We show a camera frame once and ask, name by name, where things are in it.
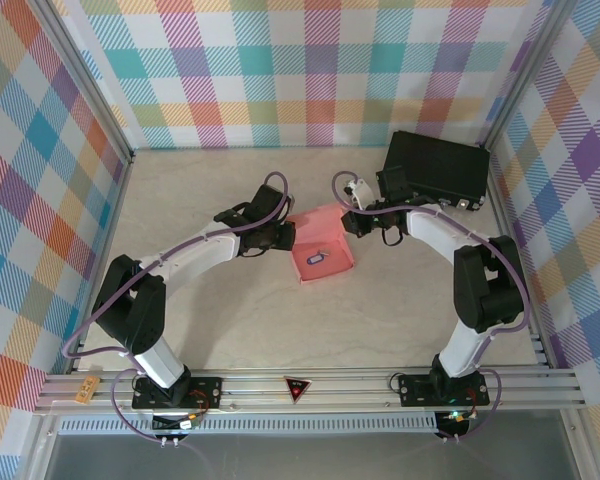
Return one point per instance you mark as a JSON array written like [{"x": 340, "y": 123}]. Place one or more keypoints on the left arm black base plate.
[{"x": 207, "y": 387}]

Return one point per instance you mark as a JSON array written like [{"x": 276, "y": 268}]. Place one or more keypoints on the small blue USB stick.
[{"x": 314, "y": 259}]

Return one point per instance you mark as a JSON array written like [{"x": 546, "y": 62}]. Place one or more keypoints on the aluminium frame post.
[
  {"x": 87, "y": 90},
  {"x": 520, "y": 85}
]

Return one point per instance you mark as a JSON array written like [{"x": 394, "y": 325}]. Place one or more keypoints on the pink paper box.
[{"x": 325, "y": 270}]

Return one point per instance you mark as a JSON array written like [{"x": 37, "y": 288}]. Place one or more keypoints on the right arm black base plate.
[{"x": 415, "y": 390}]

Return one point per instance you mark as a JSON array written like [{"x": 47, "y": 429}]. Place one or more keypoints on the grey metal panel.
[{"x": 305, "y": 457}]

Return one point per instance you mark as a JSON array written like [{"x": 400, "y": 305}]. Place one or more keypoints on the aluminium frame rail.
[{"x": 340, "y": 395}]

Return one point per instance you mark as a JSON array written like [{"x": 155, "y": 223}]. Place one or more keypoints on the black connector box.
[
  {"x": 170, "y": 425},
  {"x": 455, "y": 426}
]

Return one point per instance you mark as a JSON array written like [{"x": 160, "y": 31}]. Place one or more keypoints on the black carrying case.
[{"x": 445, "y": 160}]

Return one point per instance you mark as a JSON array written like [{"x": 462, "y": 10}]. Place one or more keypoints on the aluminium side rail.
[
  {"x": 514, "y": 250},
  {"x": 112, "y": 225}
]

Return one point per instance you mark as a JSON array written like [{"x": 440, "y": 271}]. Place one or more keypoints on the orange label tag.
[{"x": 86, "y": 390}]

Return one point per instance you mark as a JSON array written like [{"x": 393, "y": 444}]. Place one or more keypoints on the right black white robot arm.
[{"x": 430, "y": 227}]

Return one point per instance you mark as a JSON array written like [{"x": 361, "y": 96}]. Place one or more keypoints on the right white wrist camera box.
[{"x": 360, "y": 192}]

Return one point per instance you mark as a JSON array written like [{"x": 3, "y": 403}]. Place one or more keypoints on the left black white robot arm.
[{"x": 200, "y": 252}]

